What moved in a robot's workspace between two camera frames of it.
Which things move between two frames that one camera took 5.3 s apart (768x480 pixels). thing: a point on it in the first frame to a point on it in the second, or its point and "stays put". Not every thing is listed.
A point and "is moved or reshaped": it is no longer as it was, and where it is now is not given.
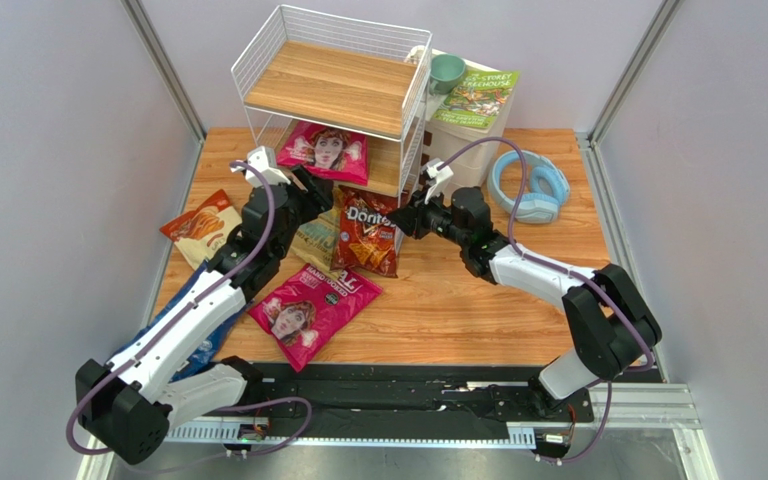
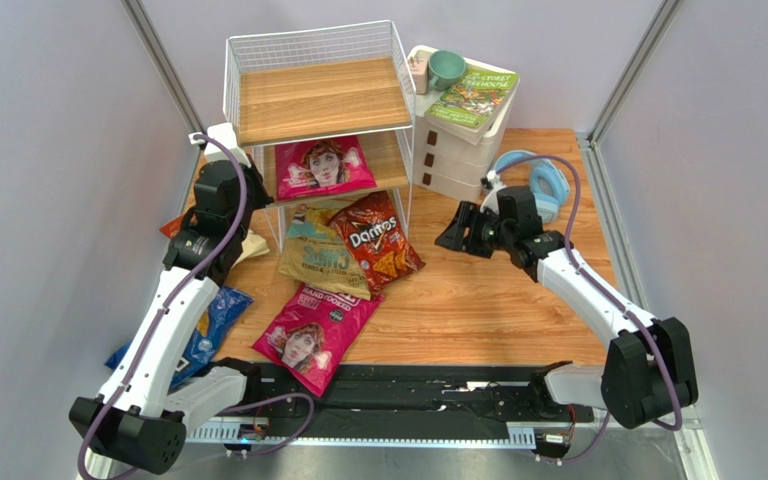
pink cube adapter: (415, 54) to (419, 68)
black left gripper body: (295, 216) to (258, 197)
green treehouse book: (480, 102) stays put
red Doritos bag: (365, 241) is moved or reshaped
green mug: (446, 70) stays put
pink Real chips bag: (338, 154) is moved or reshaped
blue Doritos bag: (208, 351) stays put
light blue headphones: (550, 187) stays put
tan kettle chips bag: (315, 241) is moved or reshaped
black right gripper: (418, 217) to (475, 231)
